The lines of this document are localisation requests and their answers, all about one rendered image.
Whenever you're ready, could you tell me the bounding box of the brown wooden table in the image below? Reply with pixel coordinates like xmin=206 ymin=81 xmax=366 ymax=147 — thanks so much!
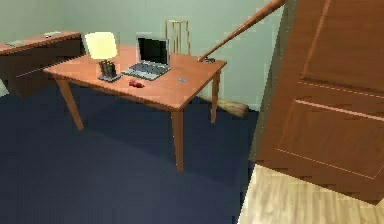
xmin=43 ymin=44 xmax=228 ymax=173

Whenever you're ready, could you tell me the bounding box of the grey open laptop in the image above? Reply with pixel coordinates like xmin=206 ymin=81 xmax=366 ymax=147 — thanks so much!
xmin=120 ymin=35 xmax=172 ymax=82

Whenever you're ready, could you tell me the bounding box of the pale wooden chair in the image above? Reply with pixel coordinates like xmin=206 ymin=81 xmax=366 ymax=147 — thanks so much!
xmin=164 ymin=19 xmax=192 ymax=56

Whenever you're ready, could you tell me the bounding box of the cream shade table lamp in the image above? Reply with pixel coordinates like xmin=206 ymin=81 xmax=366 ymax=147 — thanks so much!
xmin=84 ymin=31 xmax=123 ymax=83

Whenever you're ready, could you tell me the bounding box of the brown wooden room door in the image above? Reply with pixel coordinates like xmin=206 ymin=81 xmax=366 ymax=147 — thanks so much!
xmin=255 ymin=0 xmax=384 ymax=206

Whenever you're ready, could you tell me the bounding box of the dark brown wooden desk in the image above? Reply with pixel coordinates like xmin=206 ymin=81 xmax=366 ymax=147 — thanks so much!
xmin=0 ymin=30 xmax=87 ymax=99

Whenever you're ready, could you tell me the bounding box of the grey flat object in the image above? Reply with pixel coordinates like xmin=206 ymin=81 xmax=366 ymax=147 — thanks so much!
xmin=5 ymin=39 xmax=27 ymax=47

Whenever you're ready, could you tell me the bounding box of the wooden handle broom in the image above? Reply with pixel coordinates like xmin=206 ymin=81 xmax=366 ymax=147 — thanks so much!
xmin=198 ymin=0 xmax=288 ymax=119

